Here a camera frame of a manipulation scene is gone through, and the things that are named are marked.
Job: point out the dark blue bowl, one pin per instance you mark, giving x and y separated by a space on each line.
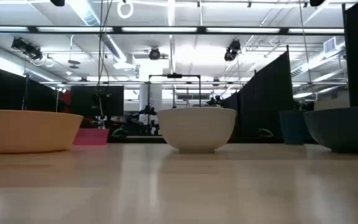
346 129

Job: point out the orange bowl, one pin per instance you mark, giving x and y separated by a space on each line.
26 132

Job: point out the small pink bowl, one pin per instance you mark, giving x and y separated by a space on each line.
91 137

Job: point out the white bowl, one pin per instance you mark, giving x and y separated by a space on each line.
197 130

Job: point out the white air vent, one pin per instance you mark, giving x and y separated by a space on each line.
330 44

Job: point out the black ceiling spotlight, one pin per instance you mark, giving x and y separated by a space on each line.
26 48
232 49
154 53

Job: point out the black and red cart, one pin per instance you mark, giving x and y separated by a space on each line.
85 101

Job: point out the low black partition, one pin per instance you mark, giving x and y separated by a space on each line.
2 93

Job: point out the black partition with pole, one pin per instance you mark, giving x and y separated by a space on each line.
266 102

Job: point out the black bar with light strips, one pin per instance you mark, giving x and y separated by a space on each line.
200 30

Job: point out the blue cup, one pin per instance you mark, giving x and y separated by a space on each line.
291 127

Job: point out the white column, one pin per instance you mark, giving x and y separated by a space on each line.
150 96

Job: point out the distant black equipment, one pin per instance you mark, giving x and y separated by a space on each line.
141 123

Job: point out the silver ventilation duct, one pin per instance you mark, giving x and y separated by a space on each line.
110 43

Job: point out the black frame stand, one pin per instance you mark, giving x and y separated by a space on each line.
174 75

